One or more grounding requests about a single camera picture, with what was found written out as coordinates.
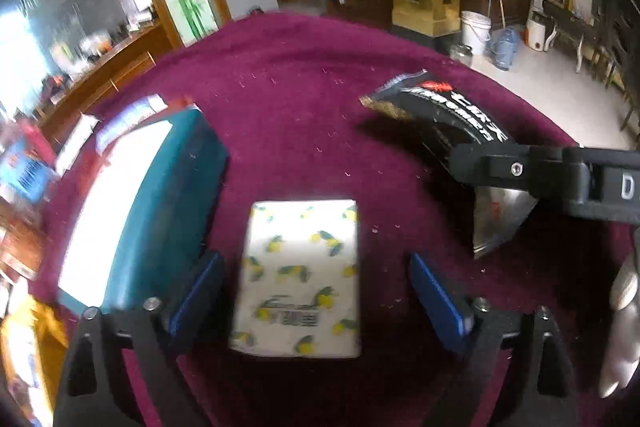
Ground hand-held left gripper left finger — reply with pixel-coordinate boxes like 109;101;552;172
52;251;225;427

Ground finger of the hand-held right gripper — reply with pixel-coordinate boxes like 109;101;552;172
449;143;593;210

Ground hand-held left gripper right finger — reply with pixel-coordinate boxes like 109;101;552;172
409;253;592;427

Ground black snack packet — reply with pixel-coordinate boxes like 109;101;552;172
360;69;542;261

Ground lemon print tissue pack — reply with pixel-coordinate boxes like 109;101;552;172
228;197;363;359

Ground person's right hand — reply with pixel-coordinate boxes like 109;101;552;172
599;252;640;401

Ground teal storage bin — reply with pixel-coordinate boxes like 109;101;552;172
56;104;232;319

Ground blue water bottle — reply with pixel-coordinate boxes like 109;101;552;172
491;27;519;70

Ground glass jar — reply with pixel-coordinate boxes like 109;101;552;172
449;44;474;68

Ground white plastic bucket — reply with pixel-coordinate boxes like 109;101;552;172
459;10;494;57

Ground white appliance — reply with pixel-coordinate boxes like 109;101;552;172
524;13;552;54

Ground wooden bench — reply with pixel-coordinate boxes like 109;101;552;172
541;0;640;132

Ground maroon tablecloth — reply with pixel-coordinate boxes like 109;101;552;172
27;12;636;427

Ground white paper sheets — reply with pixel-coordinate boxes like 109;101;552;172
54;112;99;176

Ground blue label plastic jar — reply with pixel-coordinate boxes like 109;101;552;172
0;149;60;204

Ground wooden cabinet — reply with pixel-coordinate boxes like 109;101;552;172
34;19;157;138

